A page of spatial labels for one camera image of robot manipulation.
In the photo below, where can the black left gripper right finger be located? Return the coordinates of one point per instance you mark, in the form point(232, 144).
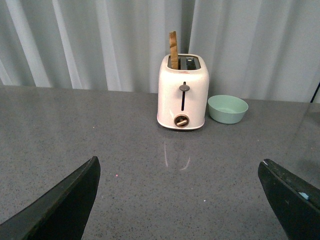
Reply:
point(295, 202)

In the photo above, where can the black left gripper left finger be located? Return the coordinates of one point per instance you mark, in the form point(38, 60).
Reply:
point(61, 213)

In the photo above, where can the green plastic bowl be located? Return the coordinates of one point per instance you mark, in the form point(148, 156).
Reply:
point(227, 109)

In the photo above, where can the grey pleated curtain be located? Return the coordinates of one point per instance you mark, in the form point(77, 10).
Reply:
point(253, 49)

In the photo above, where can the white two-slot toaster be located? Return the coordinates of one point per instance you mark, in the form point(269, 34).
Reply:
point(182, 93)

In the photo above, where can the brown toast slice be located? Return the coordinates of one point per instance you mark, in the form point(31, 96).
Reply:
point(173, 50)

